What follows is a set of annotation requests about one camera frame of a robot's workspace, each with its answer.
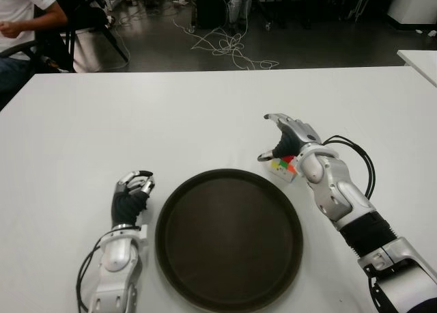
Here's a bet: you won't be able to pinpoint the black office chair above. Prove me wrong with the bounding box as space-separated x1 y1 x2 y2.
33 0 130 73

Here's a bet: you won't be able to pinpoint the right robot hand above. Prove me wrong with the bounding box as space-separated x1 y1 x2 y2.
257 113 322 163

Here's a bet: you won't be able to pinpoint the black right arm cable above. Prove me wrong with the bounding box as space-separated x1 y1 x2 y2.
320 134 376 200

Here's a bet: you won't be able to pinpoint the white side table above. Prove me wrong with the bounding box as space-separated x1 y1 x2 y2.
397 49 437 87

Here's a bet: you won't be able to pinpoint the tangled white floor cable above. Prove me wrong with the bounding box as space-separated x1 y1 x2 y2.
172 17 280 70

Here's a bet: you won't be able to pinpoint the person in white shirt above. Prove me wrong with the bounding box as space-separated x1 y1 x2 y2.
0 0 69 88

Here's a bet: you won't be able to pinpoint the multicoloured Rubik's cube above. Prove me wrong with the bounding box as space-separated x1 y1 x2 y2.
268 154 301 184

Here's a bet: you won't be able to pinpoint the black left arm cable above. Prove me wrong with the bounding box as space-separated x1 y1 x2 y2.
76 243 105 313

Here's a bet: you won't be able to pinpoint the black cabinet on casters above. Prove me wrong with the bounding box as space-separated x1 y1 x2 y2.
194 0 232 29

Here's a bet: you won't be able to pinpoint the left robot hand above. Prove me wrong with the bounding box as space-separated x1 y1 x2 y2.
111 169 156 227

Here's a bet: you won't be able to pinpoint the dark round plate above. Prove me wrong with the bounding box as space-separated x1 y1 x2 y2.
154 168 305 313

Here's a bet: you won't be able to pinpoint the silver background robot legs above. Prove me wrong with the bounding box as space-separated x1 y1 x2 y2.
228 0 253 27

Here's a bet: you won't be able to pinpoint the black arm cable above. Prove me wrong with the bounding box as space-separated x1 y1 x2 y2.
320 134 376 200
76 243 105 313

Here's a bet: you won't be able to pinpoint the white cabinet with black base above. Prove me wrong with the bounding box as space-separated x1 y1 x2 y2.
387 0 437 30

